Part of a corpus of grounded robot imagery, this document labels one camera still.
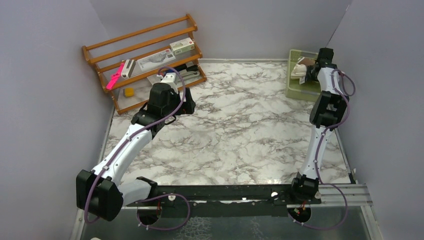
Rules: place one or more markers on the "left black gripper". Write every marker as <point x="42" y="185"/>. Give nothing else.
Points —
<point x="187" y="106"/>

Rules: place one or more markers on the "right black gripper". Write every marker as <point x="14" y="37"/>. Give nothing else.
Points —
<point x="308" y="75"/>

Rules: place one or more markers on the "cream white towel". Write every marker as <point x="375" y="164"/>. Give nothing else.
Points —
<point x="299" y="72"/>

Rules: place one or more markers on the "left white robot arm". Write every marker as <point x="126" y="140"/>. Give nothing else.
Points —
<point x="99" y="191"/>

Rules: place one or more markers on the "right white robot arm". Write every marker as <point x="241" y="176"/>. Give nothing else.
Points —
<point x="326" y="115"/>

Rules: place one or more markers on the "grey white stapler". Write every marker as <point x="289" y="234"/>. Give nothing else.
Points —
<point x="190" y="73"/>

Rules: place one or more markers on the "green plastic basket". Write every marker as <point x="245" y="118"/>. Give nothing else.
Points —
<point x="308" y="91"/>

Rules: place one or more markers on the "small white red box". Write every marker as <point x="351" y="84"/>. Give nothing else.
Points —
<point x="154" y="79"/>

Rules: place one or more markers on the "long white flat box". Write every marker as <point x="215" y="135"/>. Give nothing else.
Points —
<point x="155" y="60"/>

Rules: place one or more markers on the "orange wooden rack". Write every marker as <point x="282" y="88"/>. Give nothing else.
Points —
<point x="105" y="58"/>

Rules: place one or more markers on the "yellow sponge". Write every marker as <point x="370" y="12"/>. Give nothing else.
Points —
<point x="128" y="92"/>

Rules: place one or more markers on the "white green box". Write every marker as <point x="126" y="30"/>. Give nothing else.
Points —
<point x="182" y="46"/>

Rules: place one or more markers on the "white silver device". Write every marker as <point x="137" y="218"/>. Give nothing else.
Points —
<point x="128" y="68"/>

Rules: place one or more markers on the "pink plastic tool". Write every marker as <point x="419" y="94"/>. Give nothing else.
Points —
<point x="115" y="77"/>

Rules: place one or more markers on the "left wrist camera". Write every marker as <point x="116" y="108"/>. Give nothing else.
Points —
<point x="170" y="79"/>

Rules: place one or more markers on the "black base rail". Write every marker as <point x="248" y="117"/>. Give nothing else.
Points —
<point x="214" y="201"/>

